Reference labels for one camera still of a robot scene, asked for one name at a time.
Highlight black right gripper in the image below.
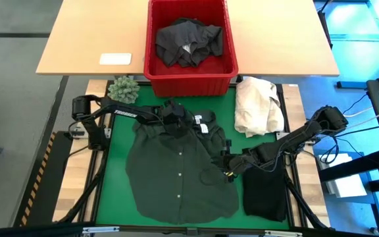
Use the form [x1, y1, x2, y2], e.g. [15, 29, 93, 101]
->
[214, 140, 253, 184]

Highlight red ribbed plastic bin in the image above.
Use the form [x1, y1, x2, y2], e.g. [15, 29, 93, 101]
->
[143, 0, 239, 97]

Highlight black garment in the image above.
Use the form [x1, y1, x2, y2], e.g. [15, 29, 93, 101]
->
[241, 161, 288, 222]

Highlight dark green garment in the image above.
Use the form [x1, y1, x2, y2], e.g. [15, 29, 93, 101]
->
[125, 110, 240, 225]

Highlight green spiky plant ornament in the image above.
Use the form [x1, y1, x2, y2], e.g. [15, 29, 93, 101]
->
[107, 76, 141, 105]

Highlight beige garment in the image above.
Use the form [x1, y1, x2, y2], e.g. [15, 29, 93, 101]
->
[234, 77, 286, 138]

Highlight dark grey garment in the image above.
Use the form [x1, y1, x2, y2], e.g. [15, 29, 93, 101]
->
[155, 18, 224, 68]

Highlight wooden side board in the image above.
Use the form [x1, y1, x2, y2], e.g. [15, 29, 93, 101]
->
[281, 84, 330, 228]
[53, 79, 108, 223]

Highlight white rectangular pad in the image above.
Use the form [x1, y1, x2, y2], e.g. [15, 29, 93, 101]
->
[99, 53, 132, 66]

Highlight green work mat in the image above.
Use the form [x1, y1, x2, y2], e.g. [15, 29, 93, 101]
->
[57, 78, 330, 237]

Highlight white box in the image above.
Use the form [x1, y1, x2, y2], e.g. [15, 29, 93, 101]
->
[320, 153, 368, 198]

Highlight light wooden desk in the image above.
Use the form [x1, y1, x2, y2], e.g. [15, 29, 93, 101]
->
[36, 0, 341, 77]

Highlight black hazard-striped floor plate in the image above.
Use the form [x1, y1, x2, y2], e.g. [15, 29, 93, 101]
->
[13, 131, 74, 228]

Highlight black floor cable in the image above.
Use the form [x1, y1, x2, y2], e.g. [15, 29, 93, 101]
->
[327, 122, 379, 139]

